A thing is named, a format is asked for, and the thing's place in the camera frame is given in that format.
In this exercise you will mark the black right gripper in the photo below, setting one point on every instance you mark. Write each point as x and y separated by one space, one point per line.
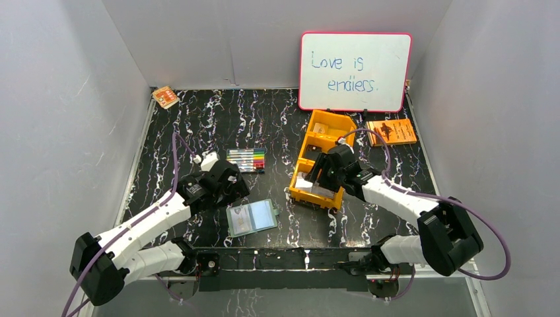
322 161

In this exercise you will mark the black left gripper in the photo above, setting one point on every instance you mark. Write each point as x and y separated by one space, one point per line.
236 185

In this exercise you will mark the orange plastic bin tray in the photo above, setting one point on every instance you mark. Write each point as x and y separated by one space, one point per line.
314 144

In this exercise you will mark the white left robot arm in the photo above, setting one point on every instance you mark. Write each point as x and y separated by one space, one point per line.
131 245

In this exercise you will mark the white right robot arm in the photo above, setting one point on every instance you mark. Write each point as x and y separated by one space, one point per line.
446 238

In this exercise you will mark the white silver card stack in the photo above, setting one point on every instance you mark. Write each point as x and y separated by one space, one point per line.
312 188

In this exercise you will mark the gold VIP card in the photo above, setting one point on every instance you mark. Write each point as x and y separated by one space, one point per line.
320 128

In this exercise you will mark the small orange card pack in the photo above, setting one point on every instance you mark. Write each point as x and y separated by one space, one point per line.
165 97

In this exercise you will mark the coloured marker pen set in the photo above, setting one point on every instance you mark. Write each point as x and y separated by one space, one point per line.
248 160

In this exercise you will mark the orange booklet with black figure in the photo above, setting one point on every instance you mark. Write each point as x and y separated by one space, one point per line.
394 132

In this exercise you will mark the pink framed whiteboard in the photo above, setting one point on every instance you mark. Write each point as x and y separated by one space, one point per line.
353 71

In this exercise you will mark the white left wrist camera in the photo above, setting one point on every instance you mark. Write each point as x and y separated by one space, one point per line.
208 161

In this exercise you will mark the black mounting base rail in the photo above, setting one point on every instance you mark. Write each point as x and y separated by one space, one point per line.
352 269

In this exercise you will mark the aluminium frame rail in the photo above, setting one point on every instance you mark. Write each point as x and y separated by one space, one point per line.
102 279

